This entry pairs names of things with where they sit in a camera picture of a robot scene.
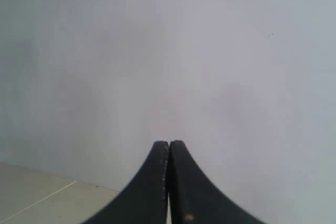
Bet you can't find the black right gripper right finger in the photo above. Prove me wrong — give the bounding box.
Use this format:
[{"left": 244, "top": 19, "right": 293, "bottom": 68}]
[{"left": 167, "top": 140, "right": 262, "bottom": 223}]

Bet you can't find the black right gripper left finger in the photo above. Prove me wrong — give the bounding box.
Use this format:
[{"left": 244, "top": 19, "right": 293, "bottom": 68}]
[{"left": 84, "top": 141, "right": 169, "bottom": 223}]

